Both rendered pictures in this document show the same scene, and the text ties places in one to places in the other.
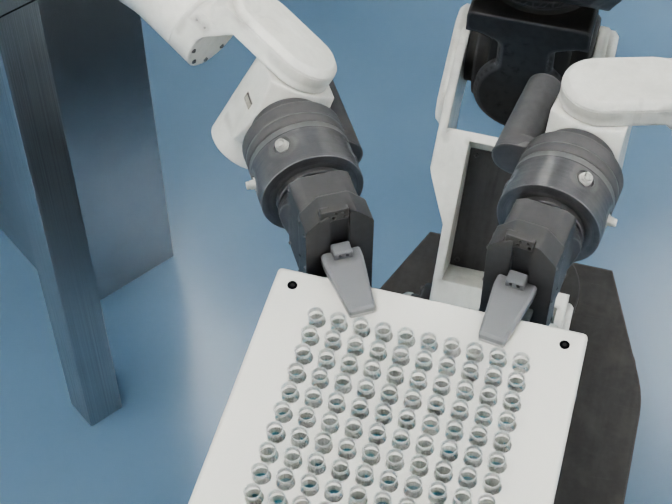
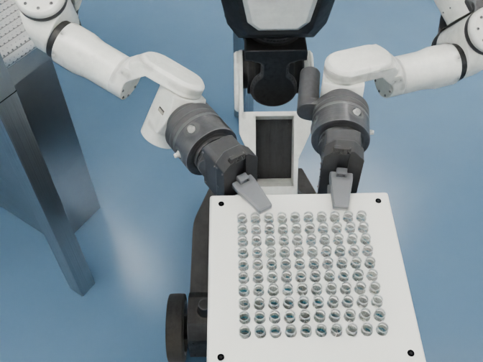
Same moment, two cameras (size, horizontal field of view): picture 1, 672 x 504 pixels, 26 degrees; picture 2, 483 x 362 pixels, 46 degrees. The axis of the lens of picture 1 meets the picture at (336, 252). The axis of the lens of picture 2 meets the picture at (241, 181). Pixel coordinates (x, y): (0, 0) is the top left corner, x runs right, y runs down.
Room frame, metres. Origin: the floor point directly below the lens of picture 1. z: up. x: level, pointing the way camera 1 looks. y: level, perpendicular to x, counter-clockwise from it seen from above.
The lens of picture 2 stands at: (0.24, 0.14, 1.68)
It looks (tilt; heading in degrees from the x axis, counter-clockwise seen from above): 51 degrees down; 343
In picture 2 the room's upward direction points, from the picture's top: straight up
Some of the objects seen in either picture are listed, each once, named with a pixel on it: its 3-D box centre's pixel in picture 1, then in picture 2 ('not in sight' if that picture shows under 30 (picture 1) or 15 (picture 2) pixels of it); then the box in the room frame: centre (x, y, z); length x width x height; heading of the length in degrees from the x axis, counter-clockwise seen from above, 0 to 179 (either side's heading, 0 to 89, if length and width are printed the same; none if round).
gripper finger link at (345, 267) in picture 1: (351, 278); (253, 192); (0.69, -0.01, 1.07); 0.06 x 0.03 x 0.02; 16
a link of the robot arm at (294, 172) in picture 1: (316, 211); (217, 161); (0.78, 0.02, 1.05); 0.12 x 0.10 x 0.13; 16
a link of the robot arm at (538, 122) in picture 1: (568, 149); (332, 102); (0.85, -0.20, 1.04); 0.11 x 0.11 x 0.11; 66
